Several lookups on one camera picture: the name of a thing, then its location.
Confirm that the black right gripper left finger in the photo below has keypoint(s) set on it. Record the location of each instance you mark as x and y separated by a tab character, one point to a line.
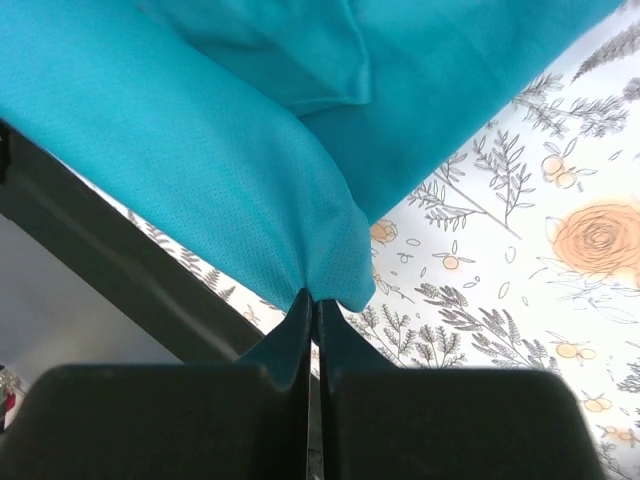
243	420

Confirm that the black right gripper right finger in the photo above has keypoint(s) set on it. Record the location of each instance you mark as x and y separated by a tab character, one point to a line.
380	421

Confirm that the floral patterned table mat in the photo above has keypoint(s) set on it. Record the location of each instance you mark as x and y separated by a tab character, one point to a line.
494	145

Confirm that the teal t-shirt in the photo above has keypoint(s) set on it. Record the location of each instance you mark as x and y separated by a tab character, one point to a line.
268	136

